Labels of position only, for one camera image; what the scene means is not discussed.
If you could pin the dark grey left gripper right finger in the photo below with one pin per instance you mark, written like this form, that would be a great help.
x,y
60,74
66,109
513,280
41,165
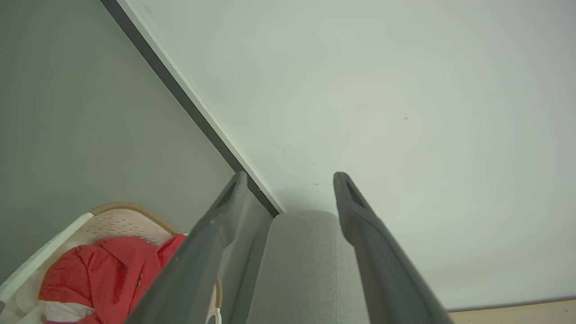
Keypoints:
x,y
387,270

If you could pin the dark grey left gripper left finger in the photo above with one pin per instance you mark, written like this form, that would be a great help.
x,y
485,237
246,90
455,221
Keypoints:
x,y
189,270

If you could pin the red cloth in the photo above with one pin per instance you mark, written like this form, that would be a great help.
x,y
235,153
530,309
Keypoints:
x,y
99,270

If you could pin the white cloth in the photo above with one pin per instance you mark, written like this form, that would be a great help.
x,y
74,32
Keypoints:
x,y
63,311

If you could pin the grey fabric sofa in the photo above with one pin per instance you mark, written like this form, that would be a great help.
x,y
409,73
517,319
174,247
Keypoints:
x,y
306,270

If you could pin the cream perforated laundry basket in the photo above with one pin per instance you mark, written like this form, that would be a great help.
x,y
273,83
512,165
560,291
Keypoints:
x,y
121,222

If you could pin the dark wall baseboard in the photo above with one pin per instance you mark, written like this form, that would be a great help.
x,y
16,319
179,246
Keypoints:
x,y
180,92

